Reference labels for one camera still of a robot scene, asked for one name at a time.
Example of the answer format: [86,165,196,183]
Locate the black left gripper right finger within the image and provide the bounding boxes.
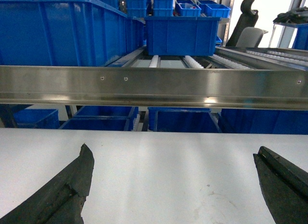
[253,146,308,224]

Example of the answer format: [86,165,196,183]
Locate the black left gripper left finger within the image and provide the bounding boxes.
[0,144,94,224]

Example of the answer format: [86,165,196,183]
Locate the blue crate under shelf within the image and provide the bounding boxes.
[148,107,221,133]
[218,109,308,135]
[60,106,139,131]

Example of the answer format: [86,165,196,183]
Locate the stainless steel shelf rack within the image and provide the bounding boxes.
[0,47,308,110]

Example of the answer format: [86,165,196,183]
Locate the blue crate far right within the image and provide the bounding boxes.
[292,24,308,51]

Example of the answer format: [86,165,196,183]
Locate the grey office chair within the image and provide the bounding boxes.
[226,0,268,48]

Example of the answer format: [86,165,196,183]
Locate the large blue crate left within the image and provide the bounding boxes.
[0,0,144,66]

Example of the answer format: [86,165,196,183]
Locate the small blue bin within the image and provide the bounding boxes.
[205,4,231,18]
[175,3,201,17]

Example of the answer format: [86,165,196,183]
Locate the blue crate on rollers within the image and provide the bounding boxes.
[145,16,220,56]

